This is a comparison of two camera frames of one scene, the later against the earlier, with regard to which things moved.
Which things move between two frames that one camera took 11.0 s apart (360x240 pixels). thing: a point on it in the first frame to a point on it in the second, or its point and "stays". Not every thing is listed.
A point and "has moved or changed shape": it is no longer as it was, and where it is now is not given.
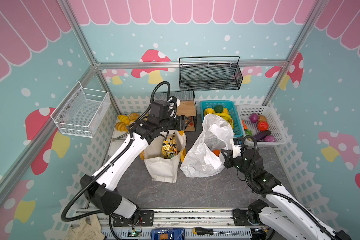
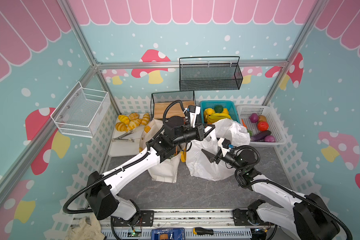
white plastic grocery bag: [200, 161] has moved or changed shape
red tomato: [263, 125] stays
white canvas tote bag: [161, 169] stays
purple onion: [253, 117] stays
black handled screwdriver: [201, 230] stays
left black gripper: [181, 123] to [200, 131]
